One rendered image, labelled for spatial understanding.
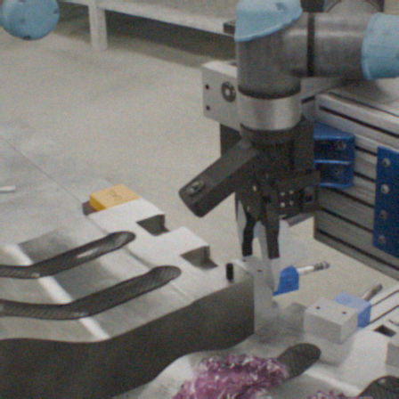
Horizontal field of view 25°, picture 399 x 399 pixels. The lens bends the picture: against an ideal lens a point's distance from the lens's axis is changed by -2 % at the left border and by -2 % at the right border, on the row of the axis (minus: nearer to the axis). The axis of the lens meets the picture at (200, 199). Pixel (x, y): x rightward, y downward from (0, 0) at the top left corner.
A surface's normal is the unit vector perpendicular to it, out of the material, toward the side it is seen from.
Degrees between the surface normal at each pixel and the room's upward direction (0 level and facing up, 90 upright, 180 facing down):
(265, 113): 90
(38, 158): 0
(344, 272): 0
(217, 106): 90
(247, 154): 29
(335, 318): 0
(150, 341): 90
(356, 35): 54
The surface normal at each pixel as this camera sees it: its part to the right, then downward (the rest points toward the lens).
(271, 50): -0.11, 0.41
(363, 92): -0.04, -0.89
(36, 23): 0.48, 0.38
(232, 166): -0.47, -0.67
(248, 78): -0.63, 0.37
